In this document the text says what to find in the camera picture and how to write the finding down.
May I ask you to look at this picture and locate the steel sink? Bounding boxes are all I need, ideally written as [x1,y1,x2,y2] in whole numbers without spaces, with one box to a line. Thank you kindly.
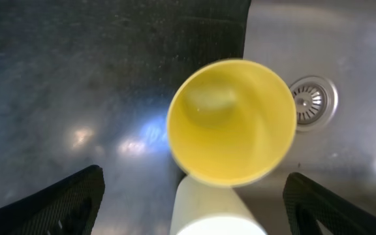
[232,0,376,235]

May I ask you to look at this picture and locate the yellow cup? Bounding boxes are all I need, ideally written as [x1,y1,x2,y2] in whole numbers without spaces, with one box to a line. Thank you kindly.
[166,58,298,189]

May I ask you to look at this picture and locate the white cup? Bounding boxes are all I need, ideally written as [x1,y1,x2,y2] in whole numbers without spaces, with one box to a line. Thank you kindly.
[169,174,268,235]

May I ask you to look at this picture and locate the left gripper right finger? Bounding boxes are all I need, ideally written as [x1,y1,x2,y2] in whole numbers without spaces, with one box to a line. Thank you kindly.
[282,172,376,235]

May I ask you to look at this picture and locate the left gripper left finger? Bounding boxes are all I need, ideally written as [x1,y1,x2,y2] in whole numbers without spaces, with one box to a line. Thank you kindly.
[0,164,106,235]

